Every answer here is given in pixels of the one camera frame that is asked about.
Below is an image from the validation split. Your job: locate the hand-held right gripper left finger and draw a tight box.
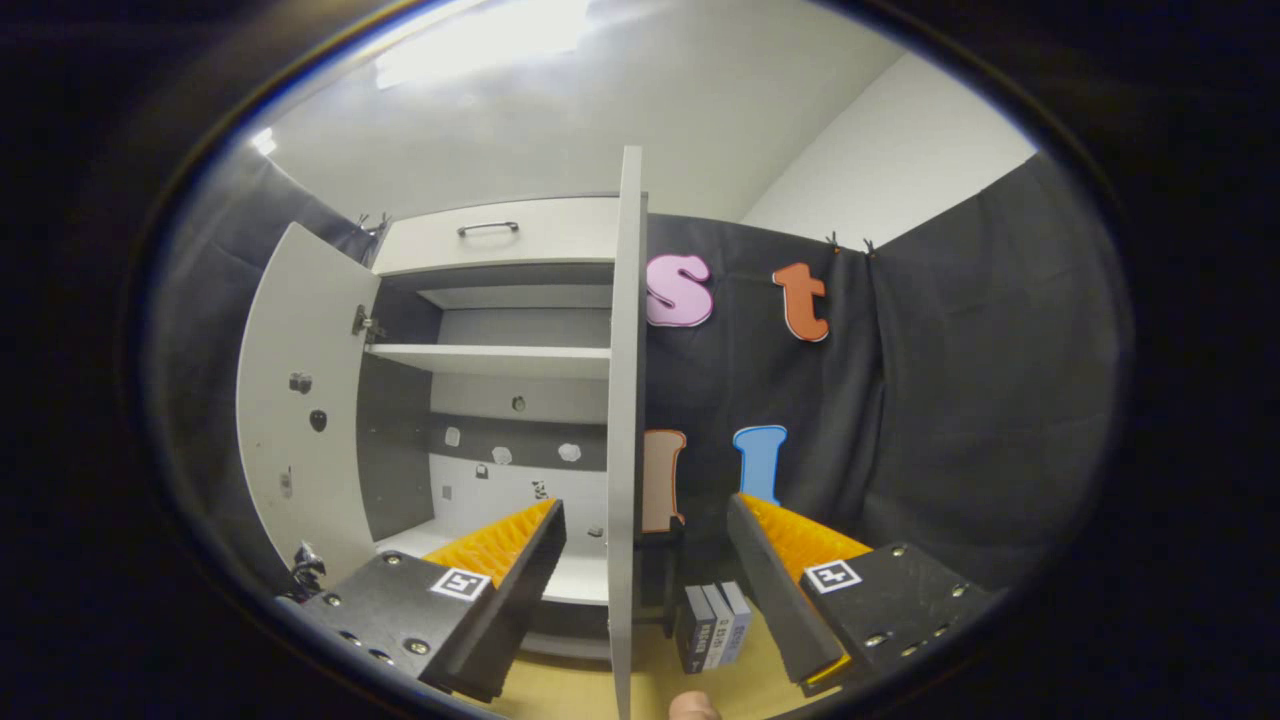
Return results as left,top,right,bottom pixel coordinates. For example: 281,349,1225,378
275,497,569,704

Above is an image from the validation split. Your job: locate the grey small box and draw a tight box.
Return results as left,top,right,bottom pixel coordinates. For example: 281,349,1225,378
700,583,736,669

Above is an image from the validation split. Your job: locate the black backdrop cloth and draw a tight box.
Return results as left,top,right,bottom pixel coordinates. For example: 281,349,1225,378
150,150,1131,601

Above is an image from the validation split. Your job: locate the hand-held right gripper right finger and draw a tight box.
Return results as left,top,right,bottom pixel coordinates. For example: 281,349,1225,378
726,492,993,699

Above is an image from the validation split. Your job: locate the white cabinet drawer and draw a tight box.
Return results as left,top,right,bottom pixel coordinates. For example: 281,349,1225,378
372,196,623,278

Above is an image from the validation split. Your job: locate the white cabinet door camera sticker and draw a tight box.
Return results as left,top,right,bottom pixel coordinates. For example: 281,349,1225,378
235,222,383,591

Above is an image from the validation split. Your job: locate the white and grey cabinet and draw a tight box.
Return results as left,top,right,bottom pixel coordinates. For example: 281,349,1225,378
355,195,641,661

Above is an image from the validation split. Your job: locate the dark small box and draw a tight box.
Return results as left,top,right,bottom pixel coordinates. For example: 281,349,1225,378
675,586,716,674

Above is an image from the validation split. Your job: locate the white cabinet door cat sticker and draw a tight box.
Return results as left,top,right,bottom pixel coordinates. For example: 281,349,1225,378
606,146,649,720

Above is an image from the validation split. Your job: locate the pale blue small box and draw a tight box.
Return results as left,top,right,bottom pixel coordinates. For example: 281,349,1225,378
720,580,753,663

